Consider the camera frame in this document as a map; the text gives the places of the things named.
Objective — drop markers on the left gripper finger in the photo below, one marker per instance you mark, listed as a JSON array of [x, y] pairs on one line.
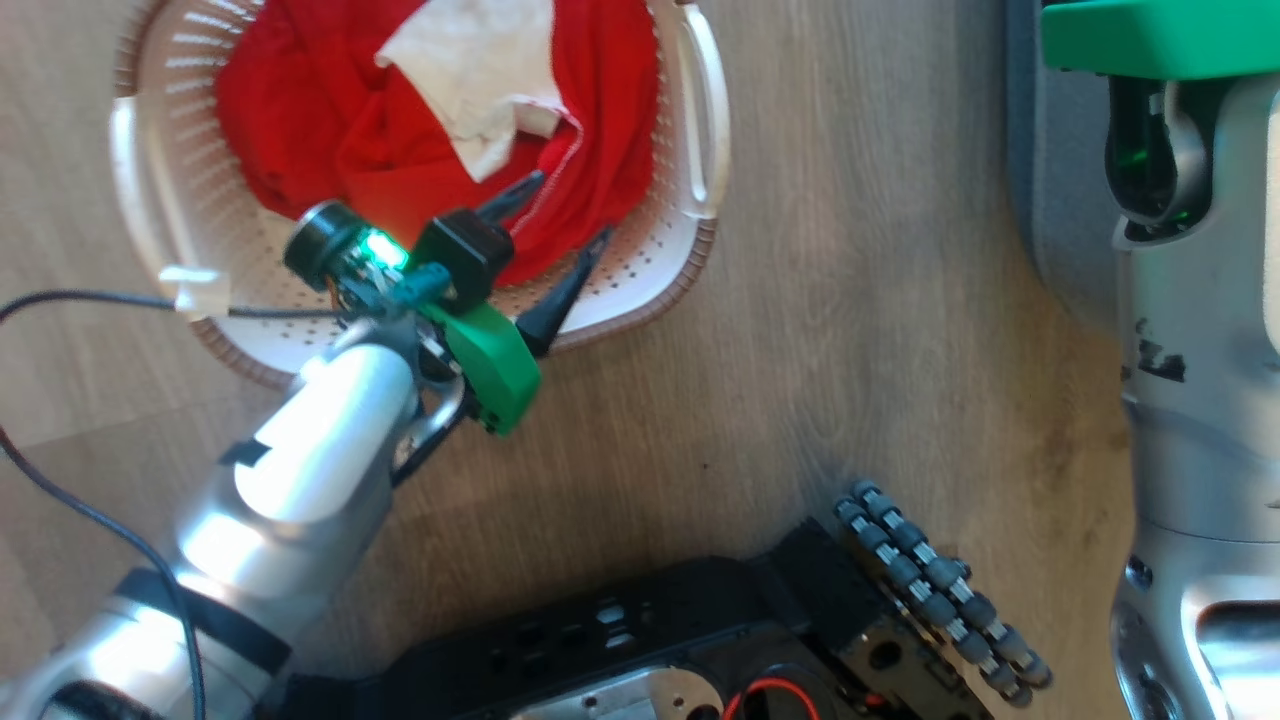
[[515, 198], [555, 305]]

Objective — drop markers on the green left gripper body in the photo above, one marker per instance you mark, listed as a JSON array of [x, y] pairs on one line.
[[495, 365]]

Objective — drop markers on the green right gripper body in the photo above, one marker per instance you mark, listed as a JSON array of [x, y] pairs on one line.
[[1160, 35]]

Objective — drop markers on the white cloth garment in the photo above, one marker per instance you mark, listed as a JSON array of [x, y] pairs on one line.
[[480, 70]]

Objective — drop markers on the red garment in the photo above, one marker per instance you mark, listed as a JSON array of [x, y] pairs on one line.
[[320, 110]]

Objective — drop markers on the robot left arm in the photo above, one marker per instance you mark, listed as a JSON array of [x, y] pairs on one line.
[[320, 450]]

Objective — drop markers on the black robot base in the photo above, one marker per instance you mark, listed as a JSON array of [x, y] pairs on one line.
[[620, 640]]

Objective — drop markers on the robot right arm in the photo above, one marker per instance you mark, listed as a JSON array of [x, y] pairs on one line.
[[1200, 420]]

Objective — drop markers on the white plastic laundry basket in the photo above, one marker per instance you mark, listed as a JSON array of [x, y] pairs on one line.
[[640, 270]]

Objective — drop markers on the grey fabric sofa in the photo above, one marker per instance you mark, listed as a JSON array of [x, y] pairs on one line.
[[1065, 180]]

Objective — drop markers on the white tape tag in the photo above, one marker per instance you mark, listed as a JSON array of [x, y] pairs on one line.
[[195, 290]]

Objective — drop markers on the black grey roller wheel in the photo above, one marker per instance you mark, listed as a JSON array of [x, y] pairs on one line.
[[930, 590]]

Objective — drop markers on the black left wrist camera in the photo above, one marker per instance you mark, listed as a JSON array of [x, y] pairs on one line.
[[465, 250]]

